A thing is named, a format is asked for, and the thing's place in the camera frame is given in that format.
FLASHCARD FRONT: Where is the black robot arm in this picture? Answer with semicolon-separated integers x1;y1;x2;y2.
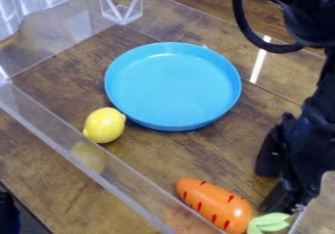
233;0;335;213

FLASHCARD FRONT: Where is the orange toy carrot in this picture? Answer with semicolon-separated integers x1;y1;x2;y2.
175;177;290;234

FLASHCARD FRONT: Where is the blue round plate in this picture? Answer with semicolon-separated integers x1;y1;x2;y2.
104;42;242;131

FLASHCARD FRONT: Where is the yellow toy lemon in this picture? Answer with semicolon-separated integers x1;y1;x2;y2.
83;108;127;144

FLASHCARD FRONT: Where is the clear acrylic corner bracket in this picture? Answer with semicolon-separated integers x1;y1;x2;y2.
100;0;143;25

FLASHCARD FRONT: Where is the clear acrylic enclosure wall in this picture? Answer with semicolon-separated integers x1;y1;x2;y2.
0;0;325;234

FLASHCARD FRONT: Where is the black braided cable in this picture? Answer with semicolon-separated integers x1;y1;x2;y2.
231;0;306;54

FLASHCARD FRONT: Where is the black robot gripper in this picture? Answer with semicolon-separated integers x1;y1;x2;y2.
254;112;335;214

